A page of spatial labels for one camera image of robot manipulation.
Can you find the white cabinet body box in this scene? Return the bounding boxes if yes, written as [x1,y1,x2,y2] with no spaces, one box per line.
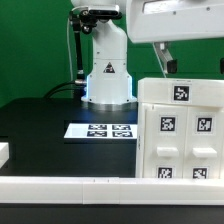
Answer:
[136,103,224,179]

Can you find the white block at left edge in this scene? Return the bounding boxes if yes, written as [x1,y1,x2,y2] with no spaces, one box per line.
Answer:
[0,142,9,168]

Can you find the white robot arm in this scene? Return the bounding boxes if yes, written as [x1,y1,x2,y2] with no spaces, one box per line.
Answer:
[70,0,224,108]

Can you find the white L-shaped table fence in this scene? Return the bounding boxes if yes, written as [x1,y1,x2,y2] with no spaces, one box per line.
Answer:
[0,176,224,205]

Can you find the black base cables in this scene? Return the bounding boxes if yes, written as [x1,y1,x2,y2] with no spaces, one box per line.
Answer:
[43,79,88,100]

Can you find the black camera on stand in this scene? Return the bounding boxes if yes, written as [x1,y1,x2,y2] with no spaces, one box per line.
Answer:
[80,5,122,20]

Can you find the white cabinet top block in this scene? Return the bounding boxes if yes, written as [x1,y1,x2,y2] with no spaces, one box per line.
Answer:
[138,78,224,107]

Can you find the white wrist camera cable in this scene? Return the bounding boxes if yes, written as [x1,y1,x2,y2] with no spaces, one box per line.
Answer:
[153,42,168,79]

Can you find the white base tag plate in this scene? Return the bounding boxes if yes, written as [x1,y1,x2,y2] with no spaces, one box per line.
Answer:
[64,123,137,140]

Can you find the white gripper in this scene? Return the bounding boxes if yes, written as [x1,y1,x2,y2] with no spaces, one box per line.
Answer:
[126,0,224,74]

